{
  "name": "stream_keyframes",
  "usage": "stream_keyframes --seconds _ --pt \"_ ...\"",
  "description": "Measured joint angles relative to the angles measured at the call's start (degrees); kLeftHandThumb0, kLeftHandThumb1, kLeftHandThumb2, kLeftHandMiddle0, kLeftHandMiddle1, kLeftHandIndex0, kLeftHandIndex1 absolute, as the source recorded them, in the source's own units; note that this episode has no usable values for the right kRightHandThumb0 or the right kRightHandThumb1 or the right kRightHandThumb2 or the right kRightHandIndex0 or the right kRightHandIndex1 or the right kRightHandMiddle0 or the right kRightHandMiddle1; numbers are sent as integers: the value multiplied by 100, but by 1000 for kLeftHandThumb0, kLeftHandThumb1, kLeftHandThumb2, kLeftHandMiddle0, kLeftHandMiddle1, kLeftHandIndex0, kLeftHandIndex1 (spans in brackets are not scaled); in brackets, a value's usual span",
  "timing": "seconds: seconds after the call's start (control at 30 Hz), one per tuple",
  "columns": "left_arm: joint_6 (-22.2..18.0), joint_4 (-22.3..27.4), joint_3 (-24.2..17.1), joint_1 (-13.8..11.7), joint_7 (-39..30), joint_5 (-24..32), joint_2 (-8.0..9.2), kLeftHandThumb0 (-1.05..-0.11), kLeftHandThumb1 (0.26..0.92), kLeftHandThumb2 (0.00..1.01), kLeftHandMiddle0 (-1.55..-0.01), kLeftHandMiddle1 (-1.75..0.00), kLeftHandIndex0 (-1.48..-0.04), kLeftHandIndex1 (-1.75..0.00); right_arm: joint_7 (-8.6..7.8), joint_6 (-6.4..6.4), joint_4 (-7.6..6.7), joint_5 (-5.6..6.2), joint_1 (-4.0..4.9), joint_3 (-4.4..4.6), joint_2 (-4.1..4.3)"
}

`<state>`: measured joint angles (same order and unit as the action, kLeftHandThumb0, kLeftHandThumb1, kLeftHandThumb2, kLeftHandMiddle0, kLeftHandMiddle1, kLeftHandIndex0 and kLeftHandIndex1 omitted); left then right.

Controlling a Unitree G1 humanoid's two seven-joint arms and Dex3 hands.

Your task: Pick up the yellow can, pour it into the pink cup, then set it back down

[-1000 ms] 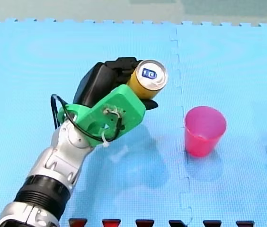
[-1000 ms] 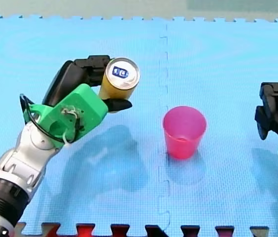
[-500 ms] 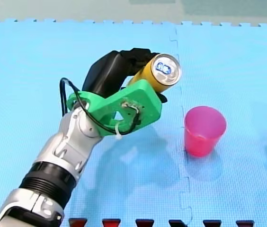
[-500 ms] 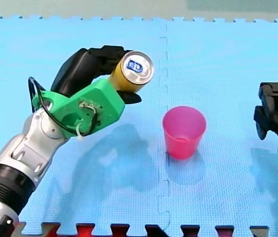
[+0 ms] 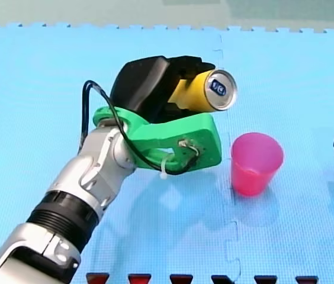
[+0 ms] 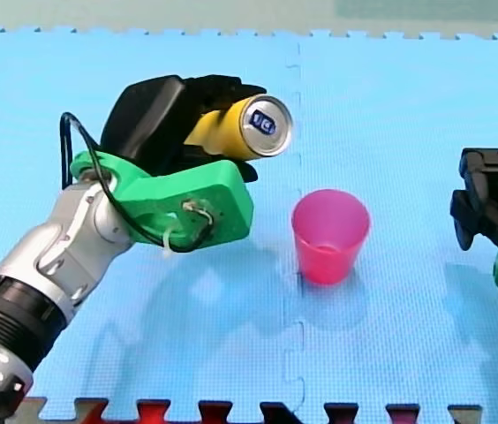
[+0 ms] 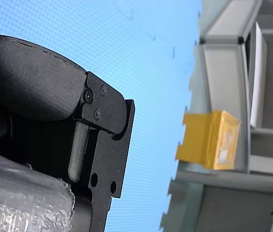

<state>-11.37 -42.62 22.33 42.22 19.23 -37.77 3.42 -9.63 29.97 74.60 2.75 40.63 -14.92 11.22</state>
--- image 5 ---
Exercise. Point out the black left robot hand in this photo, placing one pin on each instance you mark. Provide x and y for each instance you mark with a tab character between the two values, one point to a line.
138	85

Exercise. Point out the yellow drink can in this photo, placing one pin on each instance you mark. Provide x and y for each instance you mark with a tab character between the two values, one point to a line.
202	91

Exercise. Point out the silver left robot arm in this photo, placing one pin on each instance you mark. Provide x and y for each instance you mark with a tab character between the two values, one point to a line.
96	174

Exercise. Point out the pink plastic cup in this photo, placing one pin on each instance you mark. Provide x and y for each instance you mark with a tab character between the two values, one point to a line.
254	165

